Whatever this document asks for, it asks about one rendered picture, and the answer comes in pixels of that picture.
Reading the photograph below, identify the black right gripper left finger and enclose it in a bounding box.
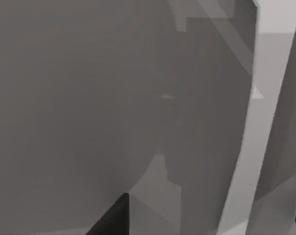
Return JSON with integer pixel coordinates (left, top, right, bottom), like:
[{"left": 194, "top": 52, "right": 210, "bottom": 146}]
[{"left": 85, "top": 192, "right": 130, "bottom": 235}]

